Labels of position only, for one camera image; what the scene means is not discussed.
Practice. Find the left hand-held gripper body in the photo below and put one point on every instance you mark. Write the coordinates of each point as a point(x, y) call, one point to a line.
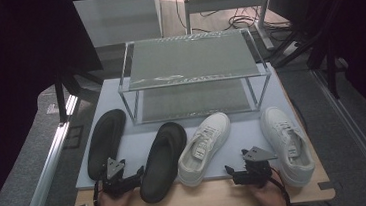
point(116, 184)

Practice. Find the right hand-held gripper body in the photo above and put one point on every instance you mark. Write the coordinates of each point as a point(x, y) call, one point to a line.
point(257, 175)

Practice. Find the black slipper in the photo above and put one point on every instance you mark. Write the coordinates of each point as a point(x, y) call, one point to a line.
point(163, 165)
point(106, 143)

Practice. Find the white sneaker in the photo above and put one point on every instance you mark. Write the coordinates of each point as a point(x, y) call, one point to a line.
point(288, 147)
point(201, 148)

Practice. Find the metal two-tier shoe rack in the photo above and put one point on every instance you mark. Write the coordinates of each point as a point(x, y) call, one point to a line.
point(193, 58)

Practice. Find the person's right hand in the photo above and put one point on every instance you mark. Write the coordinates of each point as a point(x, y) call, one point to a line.
point(269, 199)

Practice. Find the light grey board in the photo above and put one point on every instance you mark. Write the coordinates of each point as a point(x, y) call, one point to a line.
point(134, 144)

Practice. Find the dark floor hatch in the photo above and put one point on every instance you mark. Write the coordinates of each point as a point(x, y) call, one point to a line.
point(73, 137)

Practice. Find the black metal stand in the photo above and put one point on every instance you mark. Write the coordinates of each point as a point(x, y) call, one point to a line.
point(332, 76)
point(60, 103)

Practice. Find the black curtain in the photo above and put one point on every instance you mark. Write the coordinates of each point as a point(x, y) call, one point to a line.
point(3, 98)
point(365, 33)

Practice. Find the aluminium rail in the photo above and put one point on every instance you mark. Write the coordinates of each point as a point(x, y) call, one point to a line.
point(357, 134)
point(48, 175)

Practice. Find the grey metal frame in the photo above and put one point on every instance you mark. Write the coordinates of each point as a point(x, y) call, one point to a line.
point(225, 2)

